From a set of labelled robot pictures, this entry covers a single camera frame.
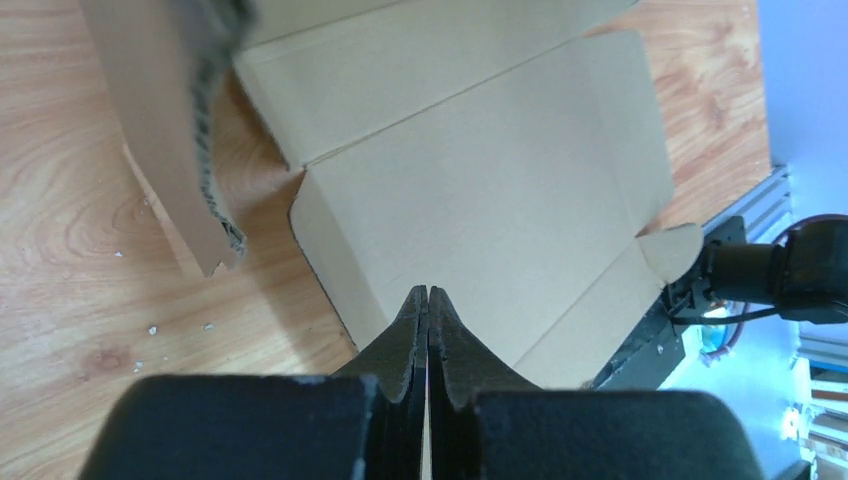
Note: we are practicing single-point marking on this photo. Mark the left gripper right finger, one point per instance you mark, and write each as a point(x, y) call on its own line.
point(489, 422)

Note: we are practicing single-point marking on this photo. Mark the large cardboard sheet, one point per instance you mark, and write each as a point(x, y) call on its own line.
point(500, 150)

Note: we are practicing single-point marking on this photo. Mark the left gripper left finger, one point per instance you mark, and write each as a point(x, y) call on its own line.
point(365, 421)

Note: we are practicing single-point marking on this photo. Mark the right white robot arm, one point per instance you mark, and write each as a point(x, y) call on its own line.
point(802, 276)

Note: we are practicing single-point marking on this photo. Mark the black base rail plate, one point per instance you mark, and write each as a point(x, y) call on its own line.
point(649, 338)

